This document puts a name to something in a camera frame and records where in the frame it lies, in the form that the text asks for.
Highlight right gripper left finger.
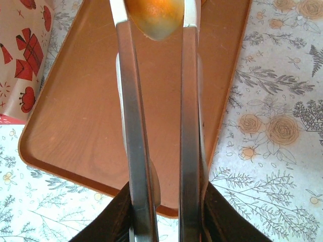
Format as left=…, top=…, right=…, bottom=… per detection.
left=72, top=181, right=132, bottom=242

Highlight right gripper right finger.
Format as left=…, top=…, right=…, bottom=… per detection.
left=203, top=183, right=275, bottom=242

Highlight steel tongs with white tips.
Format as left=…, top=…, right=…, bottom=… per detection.
left=110, top=0, right=210, bottom=242

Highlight red white paper bag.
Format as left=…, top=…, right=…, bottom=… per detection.
left=0, top=0, right=60, bottom=126

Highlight round brown bun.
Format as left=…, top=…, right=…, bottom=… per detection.
left=125, top=0, right=184, bottom=41

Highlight floral print tablecloth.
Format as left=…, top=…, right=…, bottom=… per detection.
left=0, top=0, right=323, bottom=242

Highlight brown wooden tray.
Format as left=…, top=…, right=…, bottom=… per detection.
left=18, top=0, right=252, bottom=219

